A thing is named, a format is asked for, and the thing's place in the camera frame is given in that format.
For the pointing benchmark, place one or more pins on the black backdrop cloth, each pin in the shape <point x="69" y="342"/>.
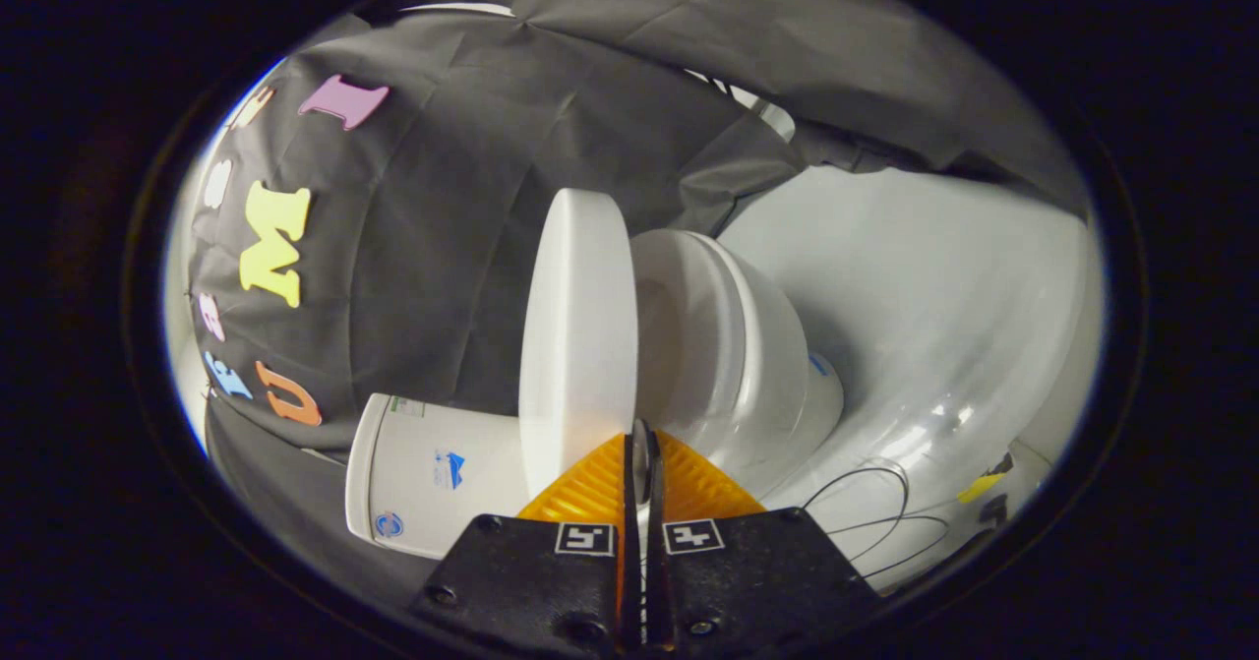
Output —
<point x="462" y="247"/>

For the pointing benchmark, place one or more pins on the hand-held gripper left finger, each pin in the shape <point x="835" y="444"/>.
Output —
<point x="536" y="581"/>

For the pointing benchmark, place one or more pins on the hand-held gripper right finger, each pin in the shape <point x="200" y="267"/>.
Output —
<point x="762" y="571"/>

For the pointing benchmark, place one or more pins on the yellow tape piece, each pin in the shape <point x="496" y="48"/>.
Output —
<point x="980" y="488"/>

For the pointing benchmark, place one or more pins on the black lid pull tab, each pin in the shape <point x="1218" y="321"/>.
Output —
<point x="640" y="449"/>

